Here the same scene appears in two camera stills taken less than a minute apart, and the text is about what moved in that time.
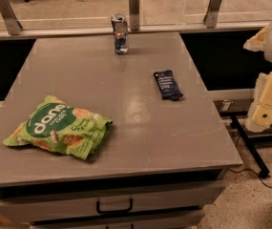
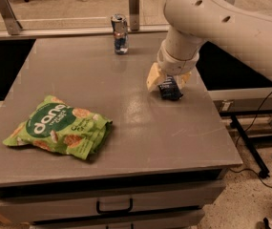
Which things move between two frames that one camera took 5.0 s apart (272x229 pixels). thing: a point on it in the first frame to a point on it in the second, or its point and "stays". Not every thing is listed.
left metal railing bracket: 12,25 stays
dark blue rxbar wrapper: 167,85 stays
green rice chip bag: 57,126 stays
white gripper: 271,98 to 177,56
